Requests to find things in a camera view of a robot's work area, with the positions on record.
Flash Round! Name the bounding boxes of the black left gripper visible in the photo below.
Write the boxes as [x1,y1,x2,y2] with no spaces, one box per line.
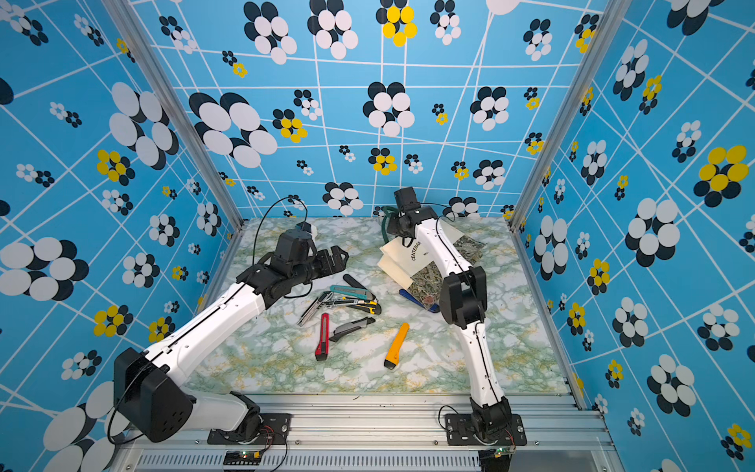
[292,242,351,287]

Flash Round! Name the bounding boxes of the silver black utility knife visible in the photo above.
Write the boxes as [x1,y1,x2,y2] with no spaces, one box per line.
[297,291,332,326]

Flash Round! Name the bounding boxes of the cream tote bag green handles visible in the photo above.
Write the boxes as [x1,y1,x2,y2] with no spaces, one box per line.
[379,206,485,306]

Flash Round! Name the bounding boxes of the grey black utility knife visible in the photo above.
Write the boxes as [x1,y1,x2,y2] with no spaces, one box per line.
[330,317,376,342]

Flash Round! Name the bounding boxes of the red utility knife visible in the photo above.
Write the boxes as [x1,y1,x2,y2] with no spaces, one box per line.
[315,313,330,362]

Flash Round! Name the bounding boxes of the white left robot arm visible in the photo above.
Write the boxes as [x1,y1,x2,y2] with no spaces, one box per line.
[113,227,349,443]

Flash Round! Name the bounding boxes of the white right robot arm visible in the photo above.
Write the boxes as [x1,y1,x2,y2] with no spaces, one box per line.
[387,203,513,444]

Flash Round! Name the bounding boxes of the teal utility knife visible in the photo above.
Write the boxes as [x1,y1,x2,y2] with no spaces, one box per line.
[330,285,375,301]

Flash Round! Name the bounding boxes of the yellow black utility knife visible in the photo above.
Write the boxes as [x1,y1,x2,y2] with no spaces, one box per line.
[328,300,381,315]

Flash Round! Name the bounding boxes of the blue utility knife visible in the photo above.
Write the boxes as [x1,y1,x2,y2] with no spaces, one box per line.
[399,289,440,313]

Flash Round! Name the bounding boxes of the orange utility knife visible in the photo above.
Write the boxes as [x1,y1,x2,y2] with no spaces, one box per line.
[383,323,410,370]

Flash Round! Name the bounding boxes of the left circuit board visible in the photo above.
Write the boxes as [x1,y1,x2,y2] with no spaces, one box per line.
[222,450,265,471]

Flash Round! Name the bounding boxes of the circuit board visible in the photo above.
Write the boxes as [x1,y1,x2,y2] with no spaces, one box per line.
[222,450,265,471]
[478,448,513,472]

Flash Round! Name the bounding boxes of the right circuit board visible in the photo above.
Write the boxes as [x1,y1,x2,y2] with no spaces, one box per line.
[478,448,513,472]

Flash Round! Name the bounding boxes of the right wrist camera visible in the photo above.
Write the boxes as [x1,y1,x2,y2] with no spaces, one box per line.
[394,187,422,214]

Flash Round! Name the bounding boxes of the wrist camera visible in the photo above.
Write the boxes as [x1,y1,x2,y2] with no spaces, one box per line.
[275,228,317,264]
[394,187,422,214]

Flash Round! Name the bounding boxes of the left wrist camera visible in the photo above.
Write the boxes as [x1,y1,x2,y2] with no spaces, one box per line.
[275,228,317,264]

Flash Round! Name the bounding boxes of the aluminium frame rail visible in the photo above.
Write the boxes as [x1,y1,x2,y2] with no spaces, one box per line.
[111,391,626,472]

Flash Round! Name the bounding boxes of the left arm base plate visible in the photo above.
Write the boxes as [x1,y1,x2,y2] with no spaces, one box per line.
[208,413,293,446]

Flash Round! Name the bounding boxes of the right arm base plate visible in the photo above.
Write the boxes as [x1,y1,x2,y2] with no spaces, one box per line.
[440,413,528,448]

